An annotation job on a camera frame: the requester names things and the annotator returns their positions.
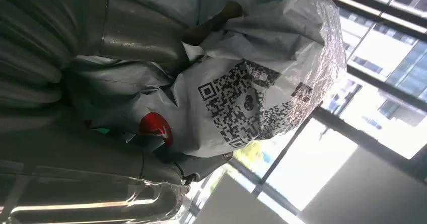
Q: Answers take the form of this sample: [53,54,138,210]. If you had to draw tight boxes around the ribbed grey right arm sleeve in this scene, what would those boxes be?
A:
[0,0,74,134]

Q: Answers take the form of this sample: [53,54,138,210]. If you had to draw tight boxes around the large dark-framed window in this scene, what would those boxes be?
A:
[186,0,427,224]

